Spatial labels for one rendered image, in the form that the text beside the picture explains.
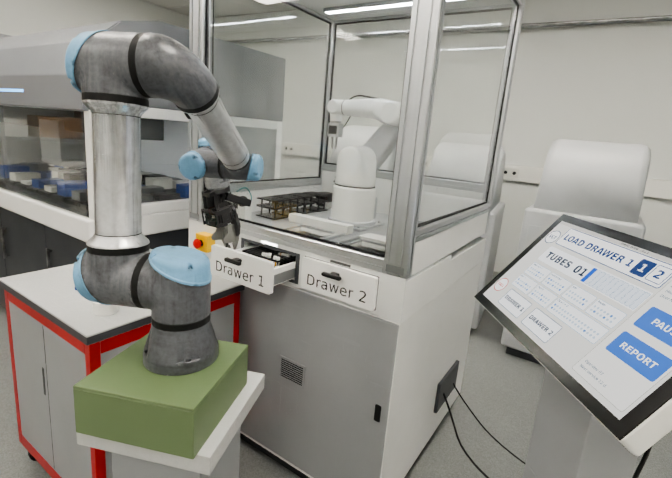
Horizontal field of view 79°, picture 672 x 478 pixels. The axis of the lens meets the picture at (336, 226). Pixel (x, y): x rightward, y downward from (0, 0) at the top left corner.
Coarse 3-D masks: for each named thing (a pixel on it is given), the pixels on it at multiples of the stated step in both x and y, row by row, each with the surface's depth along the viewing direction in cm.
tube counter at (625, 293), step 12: (588, 264) 86; (576, 276) 86; (588, 276) 83; (600, 276) 81; (612, 276) 79; (600, 288) 79; (612, 288) 77; (624, 288) 75; (636, 288) 73; (624, 300) 73; (636, 300) 71
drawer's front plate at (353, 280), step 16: (304, 272) 141; (320, 272) 137; (336, 272) 134; (352, 272) 130; (304, 288) 142; (320, 288) 138; (336, 288) 135; (352, 288) 131; (368, 288) 128; (352, 304) 132; (368, 304) 128
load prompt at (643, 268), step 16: (560, 240) 98; (576, 240) 94; (592, 240) 90; (592, 256) 86; (608, 256) 83; (624, 256) 80; (640, 256) 77; (624, 272) 77; (640, 272) 75; (656, 272) 72; (656, 288) 70
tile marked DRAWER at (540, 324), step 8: (536, 312) 87; (528, 320) 87; (536, 320) 85; (544, 320) 84; (552, 320) 82; (528, 328) 85; (536, 328) 84; (544, 328) 82; (552, 328) 81; (560, 328) 79; (536, 336) 82; (544, 336) 81; (552, 336) 79
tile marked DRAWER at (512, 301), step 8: (512, 288) 98; (504, 296) 99; (512, 296) 96; (520, 296) 94; (504, 304) 96; (512, 304) 94; (520, 304) 92; (528, 304) 90; (512, 312) 92; (520, 312) 90
